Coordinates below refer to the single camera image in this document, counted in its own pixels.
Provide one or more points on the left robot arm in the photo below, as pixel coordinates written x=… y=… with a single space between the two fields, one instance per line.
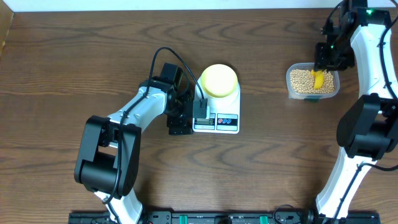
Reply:
x=108 y=157

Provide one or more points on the clear plastic container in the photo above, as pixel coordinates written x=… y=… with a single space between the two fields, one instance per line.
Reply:
x=304 y=96

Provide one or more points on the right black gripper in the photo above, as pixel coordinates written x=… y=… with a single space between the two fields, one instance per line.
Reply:
x=321 y=61

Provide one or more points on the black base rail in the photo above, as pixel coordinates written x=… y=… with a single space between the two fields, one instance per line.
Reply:
x=283 y=216

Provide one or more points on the white digital kitchen scale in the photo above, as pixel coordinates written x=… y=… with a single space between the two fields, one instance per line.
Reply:
x=223 y=114

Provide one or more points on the soybeans pile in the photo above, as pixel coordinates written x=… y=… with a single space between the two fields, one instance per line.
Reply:
x=302 y=82

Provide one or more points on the yellow measuring scoop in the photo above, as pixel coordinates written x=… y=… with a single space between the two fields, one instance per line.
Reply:
x=319 y=79

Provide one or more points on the yellow bowl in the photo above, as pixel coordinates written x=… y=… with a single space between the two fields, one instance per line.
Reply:
x=219 y=80

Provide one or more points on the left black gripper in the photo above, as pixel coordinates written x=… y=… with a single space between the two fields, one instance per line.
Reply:
x=175 y=124

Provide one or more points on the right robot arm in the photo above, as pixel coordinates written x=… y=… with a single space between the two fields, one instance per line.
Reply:
x=368 y=129

